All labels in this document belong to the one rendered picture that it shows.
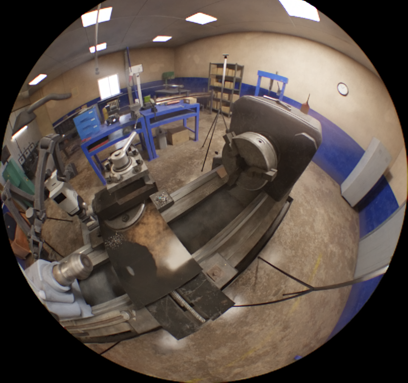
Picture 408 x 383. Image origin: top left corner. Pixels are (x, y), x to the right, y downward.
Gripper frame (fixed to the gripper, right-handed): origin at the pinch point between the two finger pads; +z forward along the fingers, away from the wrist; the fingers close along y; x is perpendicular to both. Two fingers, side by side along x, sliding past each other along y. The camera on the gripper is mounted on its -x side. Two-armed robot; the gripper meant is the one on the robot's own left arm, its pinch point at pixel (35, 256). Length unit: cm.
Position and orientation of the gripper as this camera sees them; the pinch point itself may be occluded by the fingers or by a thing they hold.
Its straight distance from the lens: 80.0
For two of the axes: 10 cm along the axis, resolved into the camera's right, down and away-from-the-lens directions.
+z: 6.5, 5.9, -4.8
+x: -7.4, 6.5, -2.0
